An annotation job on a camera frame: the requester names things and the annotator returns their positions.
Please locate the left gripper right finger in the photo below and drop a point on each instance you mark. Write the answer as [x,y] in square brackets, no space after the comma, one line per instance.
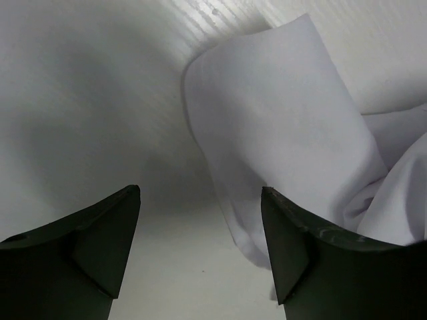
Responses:
[322,271]

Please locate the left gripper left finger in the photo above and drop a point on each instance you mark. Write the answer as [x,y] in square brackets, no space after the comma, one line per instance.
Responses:
[71,268]

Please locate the white t shirt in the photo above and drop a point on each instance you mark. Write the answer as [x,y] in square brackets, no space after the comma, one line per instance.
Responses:
[270,109]

